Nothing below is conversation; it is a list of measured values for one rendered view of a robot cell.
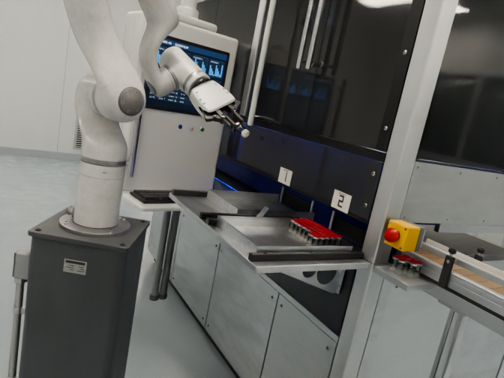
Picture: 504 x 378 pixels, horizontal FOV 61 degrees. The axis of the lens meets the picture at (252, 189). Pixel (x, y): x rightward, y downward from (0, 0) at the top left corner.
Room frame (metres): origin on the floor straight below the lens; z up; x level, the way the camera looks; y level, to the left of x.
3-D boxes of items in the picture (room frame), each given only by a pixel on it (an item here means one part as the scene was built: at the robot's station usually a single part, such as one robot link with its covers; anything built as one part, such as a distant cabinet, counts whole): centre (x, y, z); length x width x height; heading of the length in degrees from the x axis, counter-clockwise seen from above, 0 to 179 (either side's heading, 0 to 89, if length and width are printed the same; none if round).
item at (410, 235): (1.19, -0.45, 1.00); 0.08 x 0.07 x 0.07; 121
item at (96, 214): (1.15, 0.42, 0.95); 0.19 x 0.19 x 0.18
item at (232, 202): (1.63, -0.04, 0.90); 0.34 x 0.26 x 0.04; 121
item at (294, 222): (1.33, -0.20, 0.90); 0.18 x 0.02 x 0.05; 31
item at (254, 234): (1.28, -0.12, 0.90); 0.34 x 0.26 x 0.04; 121
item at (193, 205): (1.45, -0.07, 0.87); 0.70 x 0.48 x 0.02; 31
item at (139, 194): (1.84, 0.31, 0.82); 0.40 x 0.14 x 0.02; 132
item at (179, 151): (2.01, 0.43, 1.19); 0.50 x 0.19 x 0.78; 132
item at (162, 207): (1.86, 0.33, 0.79); 0.45 x 0.28 x 0.03; 132
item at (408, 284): (1.20, -0.49, 0.87); 0.14 x 0.13 x 0.02; 121
